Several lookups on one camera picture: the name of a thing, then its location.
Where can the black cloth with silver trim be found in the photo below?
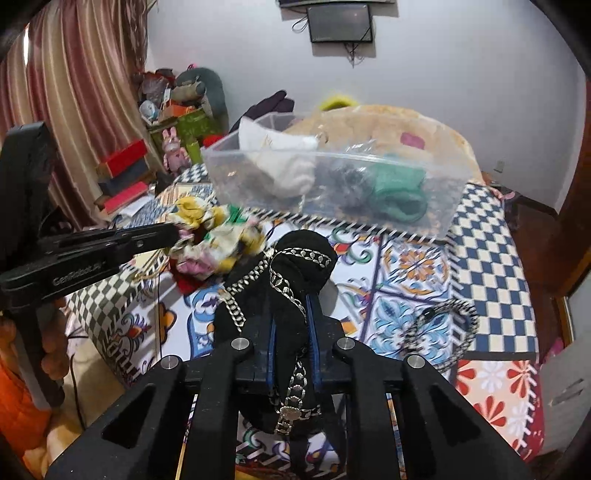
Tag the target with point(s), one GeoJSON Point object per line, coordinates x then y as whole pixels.
{"type": "Point", "coordinates": [295, 263]}

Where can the striped pink curtain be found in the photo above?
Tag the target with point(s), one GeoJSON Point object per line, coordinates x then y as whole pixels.
{"type": "Point", "coordinates": [78, 106]}

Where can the person's left hand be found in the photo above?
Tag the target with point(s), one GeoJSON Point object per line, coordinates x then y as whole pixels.
{"type": "Point", "coordinates": [51, 344]}

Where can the red cloth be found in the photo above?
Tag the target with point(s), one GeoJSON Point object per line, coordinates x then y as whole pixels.
{"type": "Point", "coordinates": [185, 282]}

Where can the large beige plush pillow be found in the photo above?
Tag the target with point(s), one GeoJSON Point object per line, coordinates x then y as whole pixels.
{"type": "Point", "coordinates": [392, 129]}

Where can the red floral blanket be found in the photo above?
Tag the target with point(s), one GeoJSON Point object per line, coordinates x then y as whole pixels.
{"type": "Point", "coordinates": [501, 397]}

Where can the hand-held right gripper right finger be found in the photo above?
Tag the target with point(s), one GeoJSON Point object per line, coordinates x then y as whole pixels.
{"type": "Point", "coordinates": [317, 350]}

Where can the orange cloth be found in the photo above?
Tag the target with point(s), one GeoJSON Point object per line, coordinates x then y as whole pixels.
{"type": "Point", "coordinates": [18, 406]}

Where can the dark purple cloth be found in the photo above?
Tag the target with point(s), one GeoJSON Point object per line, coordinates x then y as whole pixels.
{"type": "Point", "coordinates": [270, 106]}

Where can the grey black cloth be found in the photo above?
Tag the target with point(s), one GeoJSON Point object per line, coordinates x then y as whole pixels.
{"type": "Point", "coordinates": [341, 180]}

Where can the pink bunny plush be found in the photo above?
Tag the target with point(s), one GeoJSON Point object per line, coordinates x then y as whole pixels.
{"type": "Point", "coordinates": [174, 148]}

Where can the green box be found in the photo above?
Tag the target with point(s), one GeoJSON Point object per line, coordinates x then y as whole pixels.
{"type": "Point", "coordinates": [196, 124]}

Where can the clear plastic container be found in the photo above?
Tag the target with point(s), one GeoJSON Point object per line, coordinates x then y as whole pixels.
{"type": "Point", "coordinates": [332, 184]}

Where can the yellow fuzzy toy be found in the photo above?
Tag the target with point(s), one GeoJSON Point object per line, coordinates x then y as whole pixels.
{"type": "Point", "coordinates": [336, 100]}

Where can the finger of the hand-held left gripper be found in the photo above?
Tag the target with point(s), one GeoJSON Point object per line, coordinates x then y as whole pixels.
{"type": "Point", "coordinates": [138, 236]}

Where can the wooden door frame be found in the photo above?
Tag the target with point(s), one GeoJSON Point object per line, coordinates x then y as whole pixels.
{"type": "Point", "coordinates": [568, 221]}

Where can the wall-mounted black screen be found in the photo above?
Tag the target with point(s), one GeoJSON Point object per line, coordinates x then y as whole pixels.
{"type": "Point", "coordinates": [340, 22]}

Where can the white cabinet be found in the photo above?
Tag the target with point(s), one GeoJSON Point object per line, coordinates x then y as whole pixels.
{"type": "Point", "coordinates": [568, 392]}

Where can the floral yellow white cloth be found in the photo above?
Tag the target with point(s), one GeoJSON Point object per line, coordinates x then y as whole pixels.
{"type": "Point", "coordinates": [217, 235]}

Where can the stack of red boxes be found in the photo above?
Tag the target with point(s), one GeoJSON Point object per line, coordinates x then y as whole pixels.
{"type": "Point", "coordinates": [122, 177]}

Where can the black white braided band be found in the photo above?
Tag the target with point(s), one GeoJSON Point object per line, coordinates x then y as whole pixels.
{"type": "Point", "coordinates": [443, 332]}

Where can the patterned bed sheet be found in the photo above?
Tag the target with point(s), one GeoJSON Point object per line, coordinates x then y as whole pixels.
{"type": "Point", "coordinates": [406, 286]}

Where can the green cloth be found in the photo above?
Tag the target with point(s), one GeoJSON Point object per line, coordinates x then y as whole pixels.
{"type": "Point", "coordinates": [399, 196]}

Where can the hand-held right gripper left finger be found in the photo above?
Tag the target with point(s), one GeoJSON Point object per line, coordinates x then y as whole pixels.
{"type": "Point", "coordinates": [265, 364]}

